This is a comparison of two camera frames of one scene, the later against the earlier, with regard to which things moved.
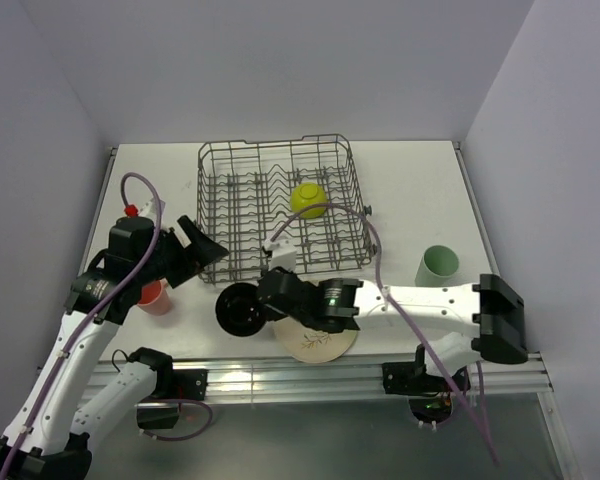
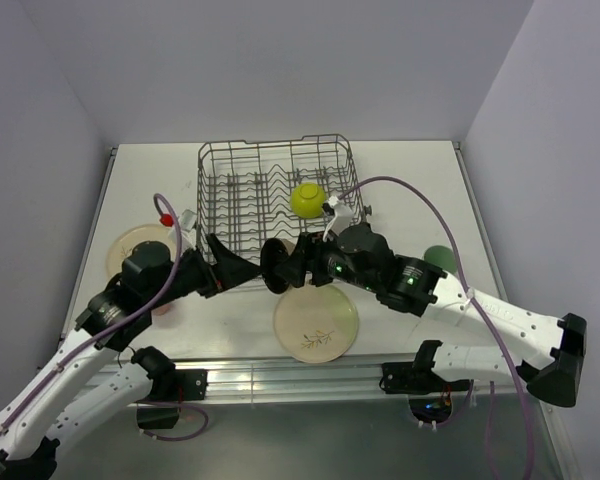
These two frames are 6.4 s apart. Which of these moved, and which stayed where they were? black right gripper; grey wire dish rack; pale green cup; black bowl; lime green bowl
Moved: black bowl; black right gripper
Stayed: lime green bowl; pale green cup; grey wire dish rack
